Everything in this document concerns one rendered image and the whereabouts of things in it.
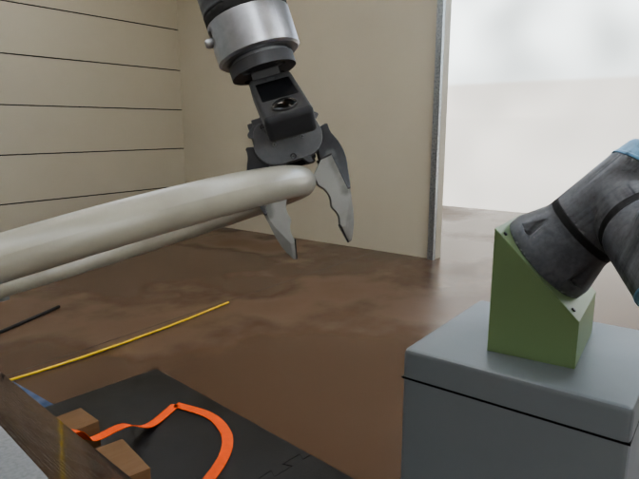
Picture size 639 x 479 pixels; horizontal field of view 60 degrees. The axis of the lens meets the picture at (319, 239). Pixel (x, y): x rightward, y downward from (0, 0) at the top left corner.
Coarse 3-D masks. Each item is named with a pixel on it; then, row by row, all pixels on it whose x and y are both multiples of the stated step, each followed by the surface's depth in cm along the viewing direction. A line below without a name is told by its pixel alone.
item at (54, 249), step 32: (160, 192) 37; (192, 192) 38; (224, 192) 40; (256, 192) 42; (288, 192) 46; (32, 224) 34; (64, 224) 34; (96, 224) 34; (128, 224) 35; (160, 224) 36; (192, 224) 39; (224, 224) 76; (0, 256) 33; (32, 256) 33; (64, 256) 34; (96, 256) 77; (128, 256) 78; (0, 288) 70; (32, 288) 74
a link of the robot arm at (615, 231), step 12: (636, 204) 88; (624, 216) 89; (636, 216) 86; (612, 228) 90; (624, 228) 88; (636, 228) 84; (612, 240) 90; (624, 240) 87; (636, 240) 83; (612, 252) 90; (624, 252) 87; (636, 252) 83; (612, 264) 93; (624, 264) 86; (636, 264) 83; (624, 276) 87; (636, 276) 83; (636, 288) 83; (636, 300) 85
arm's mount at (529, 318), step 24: (504, 240) 102; (504, 264) 103; (528, 264) 101; (504, 288) 104; (528, 288) 101; (552, 288) 101; (504, 312) 104; (528, 312) 102; (552, 312) 100; (576, 312) 100; (504, 336) 105; (528, 336) 103; (552, 336) 100; (576, 336) 98; (552, 360) 101; (576, 360) 100
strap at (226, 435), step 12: (168, 408) 253; (180, 408) 253; (192, 408) 253; (156, 420) 242; (216, 420) 242; (84, 432) 201; (108, 432) 214; (228, 432) 232; (228, 444) 224; (228, 456) 216; (216, 468) 208
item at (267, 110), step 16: (256, 80) 58; (272, 80) 57; (288, 80) 56; (256, 96) 54; (272, 96) 53; (288, 96) 52; (304, 96) 52; (272, 112) 50; (288, 112) 49; (304, 112) 50; (272, 128) 50; (288, 128) 50; (304, 128) 50
